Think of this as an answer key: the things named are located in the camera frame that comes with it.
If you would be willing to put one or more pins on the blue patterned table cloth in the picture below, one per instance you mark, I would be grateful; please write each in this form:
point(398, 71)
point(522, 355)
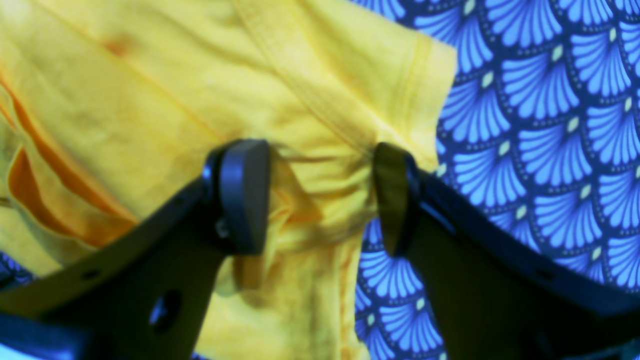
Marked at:
point(539, 131)

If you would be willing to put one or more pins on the yellow T-shirt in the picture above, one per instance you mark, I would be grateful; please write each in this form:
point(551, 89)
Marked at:
point(109, 107)

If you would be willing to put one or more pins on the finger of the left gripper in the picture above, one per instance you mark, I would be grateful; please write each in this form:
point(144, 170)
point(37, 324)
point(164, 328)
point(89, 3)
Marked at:
point(493, 298)
point(146, 295)

